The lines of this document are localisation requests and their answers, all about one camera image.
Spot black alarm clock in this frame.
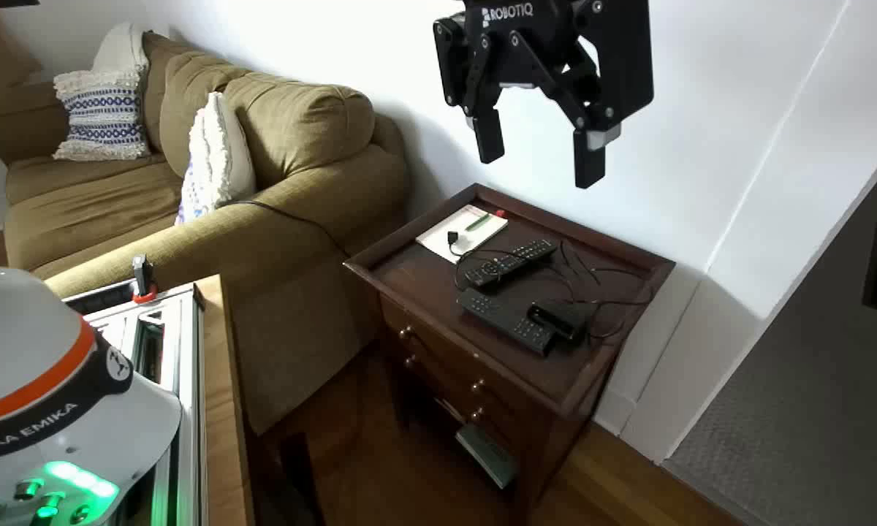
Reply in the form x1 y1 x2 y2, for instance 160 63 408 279
523 298 599 352

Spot blue striped white pillow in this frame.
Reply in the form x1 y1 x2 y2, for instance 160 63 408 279
48 66 154 165

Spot dark wooden nightstand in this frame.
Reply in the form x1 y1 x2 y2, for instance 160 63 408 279
338 181 678 526

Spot olive green sofa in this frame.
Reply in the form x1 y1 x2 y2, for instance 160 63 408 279
0 13 411 438

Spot plain white pillow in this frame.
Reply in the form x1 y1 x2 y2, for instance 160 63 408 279
176 90 259 229

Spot white paper sheet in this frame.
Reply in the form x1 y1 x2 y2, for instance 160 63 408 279
411 201 512 266

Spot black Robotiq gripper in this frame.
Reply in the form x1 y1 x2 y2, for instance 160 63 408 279
461 0 629 191

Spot black Panasonic remote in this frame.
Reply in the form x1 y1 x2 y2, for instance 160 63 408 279
456 238 560 292

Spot red and black clamp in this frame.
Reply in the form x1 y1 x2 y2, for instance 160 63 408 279
127 255 160 308

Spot white throw blanket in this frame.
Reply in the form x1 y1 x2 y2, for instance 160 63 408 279
89 20 154 77

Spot green book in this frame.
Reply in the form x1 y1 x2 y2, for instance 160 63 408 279
453 421 519 491

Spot thin black power cable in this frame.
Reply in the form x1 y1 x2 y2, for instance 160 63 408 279
540 235 648 329

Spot black remote with grey buttons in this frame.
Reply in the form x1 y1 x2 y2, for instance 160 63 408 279
456 288 557 361

